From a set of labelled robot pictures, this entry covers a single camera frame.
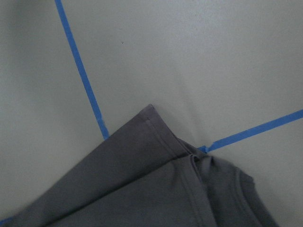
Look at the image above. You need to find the brown t-shirt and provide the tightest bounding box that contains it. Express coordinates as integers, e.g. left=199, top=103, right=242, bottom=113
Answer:
left=6, top=105, right=277, bottom=227

